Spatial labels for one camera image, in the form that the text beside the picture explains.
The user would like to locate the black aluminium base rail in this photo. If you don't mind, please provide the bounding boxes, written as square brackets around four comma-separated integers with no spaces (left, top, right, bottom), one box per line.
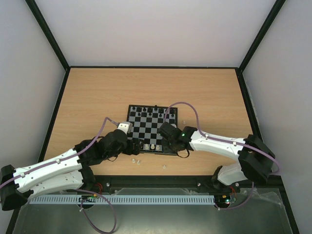
[24,174,283,195]

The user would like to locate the black and silver chessboard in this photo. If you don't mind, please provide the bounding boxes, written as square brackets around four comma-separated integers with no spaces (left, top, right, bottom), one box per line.
[126,105,178,156]

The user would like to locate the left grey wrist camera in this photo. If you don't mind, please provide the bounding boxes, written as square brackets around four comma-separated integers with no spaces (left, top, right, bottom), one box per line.
[117,121,133,134]

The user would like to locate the black enclosure frame post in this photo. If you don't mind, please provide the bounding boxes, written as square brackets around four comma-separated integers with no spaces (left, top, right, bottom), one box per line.
[25,0,70,71]

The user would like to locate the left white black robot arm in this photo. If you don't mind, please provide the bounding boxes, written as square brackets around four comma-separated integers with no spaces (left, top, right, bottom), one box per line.
[0,130,143,211]

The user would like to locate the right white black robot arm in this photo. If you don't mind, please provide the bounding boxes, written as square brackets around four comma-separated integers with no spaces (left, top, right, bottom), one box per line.
[157,122,279,191]

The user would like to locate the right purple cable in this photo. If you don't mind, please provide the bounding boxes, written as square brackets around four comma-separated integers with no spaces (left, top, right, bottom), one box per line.
[163,101,282,210]

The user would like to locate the white slotted cable duct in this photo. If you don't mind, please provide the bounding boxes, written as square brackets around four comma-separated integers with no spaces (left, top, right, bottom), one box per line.
[30,195,215,205]

